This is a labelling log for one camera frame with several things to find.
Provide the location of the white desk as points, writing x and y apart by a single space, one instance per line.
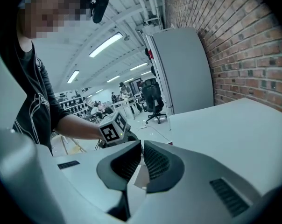
225 134

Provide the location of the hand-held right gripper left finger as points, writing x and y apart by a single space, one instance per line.
108 171

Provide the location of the person's left forearm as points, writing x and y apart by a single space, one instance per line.
80 127

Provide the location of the black head-worn camera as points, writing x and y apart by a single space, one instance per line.
100 7

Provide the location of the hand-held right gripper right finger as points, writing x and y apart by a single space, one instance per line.
173 171

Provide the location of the person's black printed shirt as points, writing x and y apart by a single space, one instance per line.
36 101

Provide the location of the tall grey cabinet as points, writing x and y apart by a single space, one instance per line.
185 71

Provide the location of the black office chair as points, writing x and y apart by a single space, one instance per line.
152 97

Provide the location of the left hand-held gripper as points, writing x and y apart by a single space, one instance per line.
110 132

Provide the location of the white power strip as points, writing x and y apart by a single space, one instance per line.
143 125

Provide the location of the shelf with black items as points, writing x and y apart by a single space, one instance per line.
71 104

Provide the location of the white long table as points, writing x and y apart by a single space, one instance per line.
124 105

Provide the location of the ceiling light strip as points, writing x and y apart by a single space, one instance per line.
106 44
73 76

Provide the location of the person's head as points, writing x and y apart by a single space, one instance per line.
52 10

